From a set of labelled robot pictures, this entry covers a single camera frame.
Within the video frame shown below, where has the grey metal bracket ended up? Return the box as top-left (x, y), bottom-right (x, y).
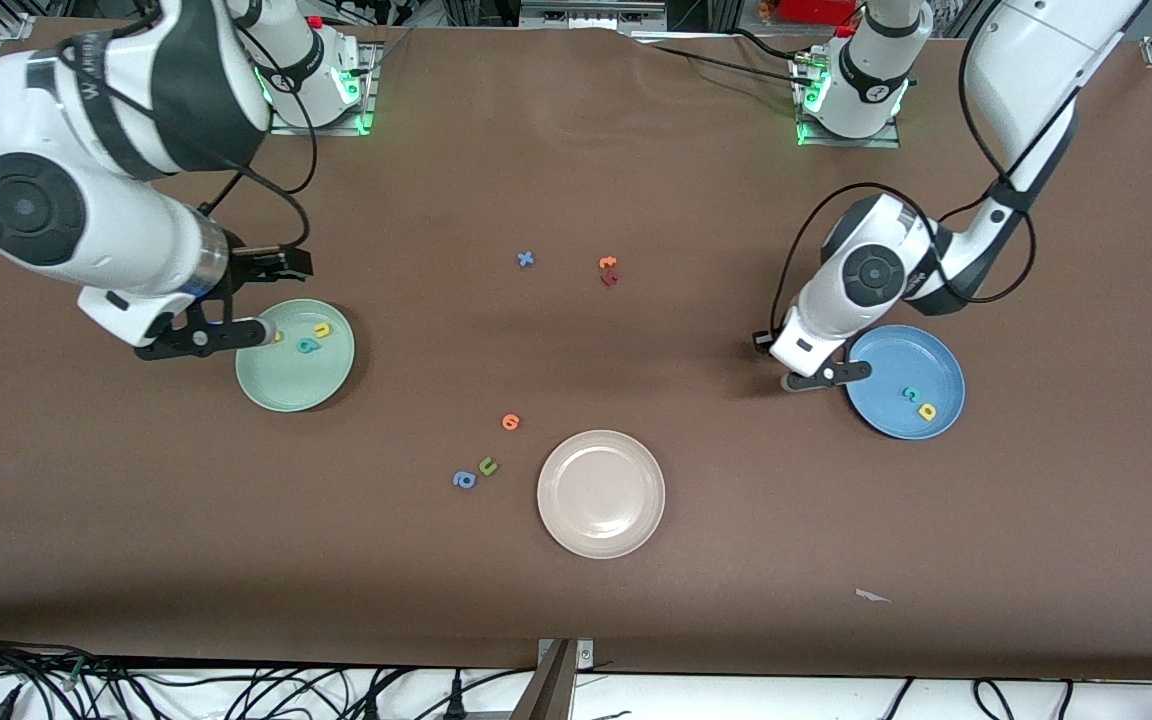
top-left (511, 638), bottom-right (595, 720)

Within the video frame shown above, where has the blue plate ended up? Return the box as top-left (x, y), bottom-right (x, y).
top-left (844, 324), bottom-right (967, 441)

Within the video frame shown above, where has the red box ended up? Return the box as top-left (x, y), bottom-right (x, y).
top-left (774, 0), bottom-right (862, 25)

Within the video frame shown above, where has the beige plate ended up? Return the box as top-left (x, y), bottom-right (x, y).
top-left (536, 429), bottom-right (667, 560)

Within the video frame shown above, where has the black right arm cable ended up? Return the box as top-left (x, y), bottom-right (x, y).
top-left (66, 0), bottom-right (319, 253)

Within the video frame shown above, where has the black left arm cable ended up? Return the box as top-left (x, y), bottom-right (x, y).
top-left (769, 0), bottom-right (1142, 339)

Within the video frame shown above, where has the green plate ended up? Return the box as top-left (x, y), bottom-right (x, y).
top-left (235, 298), bottom-right (356, 413)

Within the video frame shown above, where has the black base cable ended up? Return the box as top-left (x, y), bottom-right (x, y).
top-left (651, 38), bottom-right (822, 86)
top-left (731, 28), bottom-right (817, 61)

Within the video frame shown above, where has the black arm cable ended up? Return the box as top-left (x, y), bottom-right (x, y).
top-left (66, 0), bottom-right (319, 253)
top-left (769, 0), bottom-right (1142, 339)

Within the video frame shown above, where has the grey power strip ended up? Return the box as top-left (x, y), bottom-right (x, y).
top-left (519, 0), bottom-right (669, 31)

